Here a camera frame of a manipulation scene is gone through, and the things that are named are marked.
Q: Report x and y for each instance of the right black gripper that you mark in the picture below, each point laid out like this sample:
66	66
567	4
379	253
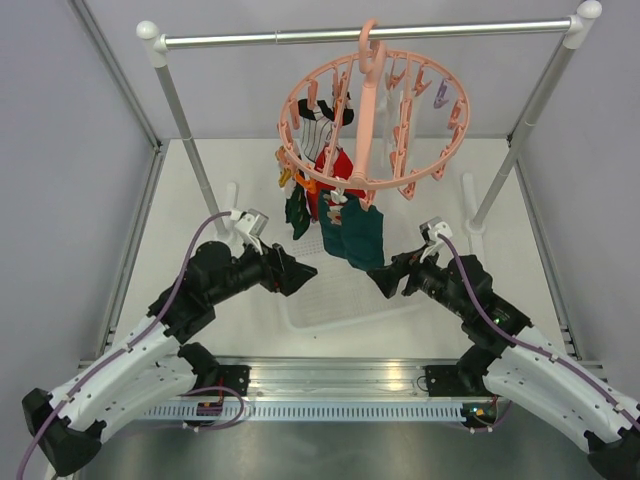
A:
402	264

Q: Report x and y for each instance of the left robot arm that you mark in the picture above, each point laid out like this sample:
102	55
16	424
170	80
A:
158	359

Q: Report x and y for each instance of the black white striped sock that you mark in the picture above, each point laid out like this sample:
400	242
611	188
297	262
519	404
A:
315	128

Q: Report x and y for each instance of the teal sock front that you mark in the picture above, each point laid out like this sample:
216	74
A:
362	235

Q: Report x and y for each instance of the teal reindeer sock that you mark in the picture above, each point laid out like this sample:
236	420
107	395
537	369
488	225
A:
330	220

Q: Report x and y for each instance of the white plastic basket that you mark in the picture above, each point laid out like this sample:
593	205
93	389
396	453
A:
338	295

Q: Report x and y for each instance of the purple clothes peg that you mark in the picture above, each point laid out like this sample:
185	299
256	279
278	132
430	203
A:
441	98

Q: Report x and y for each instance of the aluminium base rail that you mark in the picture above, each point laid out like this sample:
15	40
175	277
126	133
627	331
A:
335	379

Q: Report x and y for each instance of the red sock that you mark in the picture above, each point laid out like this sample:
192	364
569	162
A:
342	169

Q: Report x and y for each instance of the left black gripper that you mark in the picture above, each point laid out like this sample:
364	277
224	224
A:
282	273

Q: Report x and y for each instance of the pink round clip hanger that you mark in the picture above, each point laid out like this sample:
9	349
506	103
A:
354	84

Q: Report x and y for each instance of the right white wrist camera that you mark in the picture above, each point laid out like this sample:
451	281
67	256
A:
434	231

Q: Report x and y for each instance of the green patterned sock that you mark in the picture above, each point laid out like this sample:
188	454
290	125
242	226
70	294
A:
297	213

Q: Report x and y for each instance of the white slotted cable duct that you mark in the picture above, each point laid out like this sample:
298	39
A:
448	412

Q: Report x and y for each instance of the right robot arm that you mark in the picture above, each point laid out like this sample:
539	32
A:
511	358

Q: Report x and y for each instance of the metal clothes rack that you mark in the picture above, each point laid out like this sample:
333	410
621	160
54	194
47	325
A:
574	28

